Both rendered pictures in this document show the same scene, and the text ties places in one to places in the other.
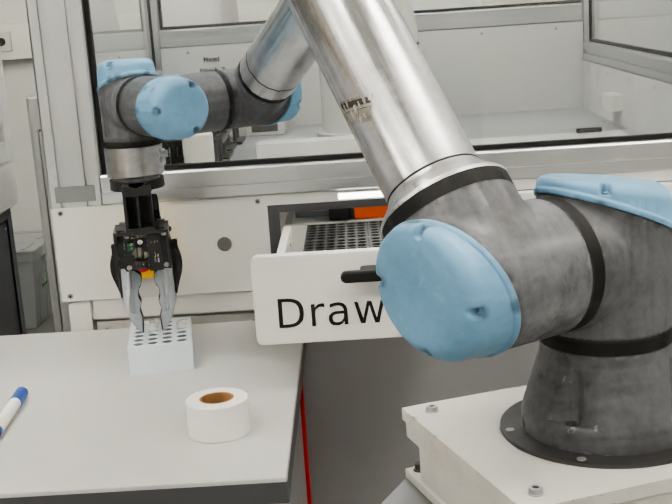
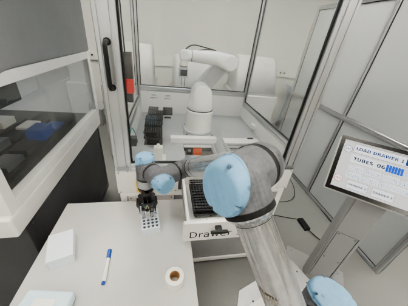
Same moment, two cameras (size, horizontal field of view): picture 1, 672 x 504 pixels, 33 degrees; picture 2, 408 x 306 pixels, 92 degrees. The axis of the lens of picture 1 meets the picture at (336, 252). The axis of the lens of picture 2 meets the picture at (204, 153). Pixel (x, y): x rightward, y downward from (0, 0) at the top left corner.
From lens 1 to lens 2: 89 cm
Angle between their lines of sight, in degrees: 22
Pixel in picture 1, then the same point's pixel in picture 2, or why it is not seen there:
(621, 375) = not seen: outside the picture
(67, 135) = (121, 153)
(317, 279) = (202, 227)
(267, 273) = (188, 227)
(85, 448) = (133, 294)
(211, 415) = (174, 286)
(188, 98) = (169, 183)
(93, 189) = (128, 167)
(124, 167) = (143, 187)
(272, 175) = not seen: hidden behind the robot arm
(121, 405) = (141, 258)
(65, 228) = (119, 176)
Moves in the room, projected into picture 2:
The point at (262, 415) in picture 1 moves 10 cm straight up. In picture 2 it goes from (184, 269) to (186, 254)
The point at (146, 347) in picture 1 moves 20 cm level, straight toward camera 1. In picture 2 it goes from (147, 229) to (153, 272)
